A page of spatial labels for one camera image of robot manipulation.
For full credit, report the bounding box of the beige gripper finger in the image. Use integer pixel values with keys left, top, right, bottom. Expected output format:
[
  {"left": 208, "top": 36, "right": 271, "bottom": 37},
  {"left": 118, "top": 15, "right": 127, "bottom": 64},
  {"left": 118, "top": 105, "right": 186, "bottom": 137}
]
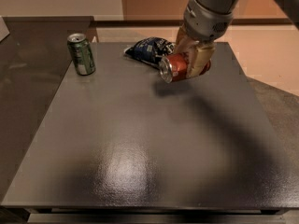
[
  {"left": 174, "top": 25, "right": 198, "bottom": 63},
  {"left": 186, "top": 42, "right": 216, "bottom": 78}
]

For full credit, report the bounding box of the red coke can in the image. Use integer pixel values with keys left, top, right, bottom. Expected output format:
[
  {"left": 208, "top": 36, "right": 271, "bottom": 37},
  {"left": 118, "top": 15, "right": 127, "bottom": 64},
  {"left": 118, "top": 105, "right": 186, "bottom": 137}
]
[{"left": 158, "top": 52, "right": 212, "bottom": 84}]

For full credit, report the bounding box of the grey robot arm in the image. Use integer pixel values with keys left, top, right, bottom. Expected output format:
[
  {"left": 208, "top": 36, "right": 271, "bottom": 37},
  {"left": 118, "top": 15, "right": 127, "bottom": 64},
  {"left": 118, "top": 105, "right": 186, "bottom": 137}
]
[{"left": 176, "top": 0, "right": 299, "bottom": 78}]

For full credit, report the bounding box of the green soda can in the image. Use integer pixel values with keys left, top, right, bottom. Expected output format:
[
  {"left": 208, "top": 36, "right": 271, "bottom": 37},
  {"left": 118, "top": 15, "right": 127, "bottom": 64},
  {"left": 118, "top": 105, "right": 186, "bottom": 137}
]
[{"left": 67, "top": 33, "right": 95, "bottom": 76}]

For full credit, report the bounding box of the blue chip bag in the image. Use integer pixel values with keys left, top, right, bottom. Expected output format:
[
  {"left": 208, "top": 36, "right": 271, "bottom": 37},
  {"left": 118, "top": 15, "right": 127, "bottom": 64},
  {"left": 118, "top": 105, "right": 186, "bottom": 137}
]
[{"left": 123, "top": 37, "right": 175, "bottom": 69}]

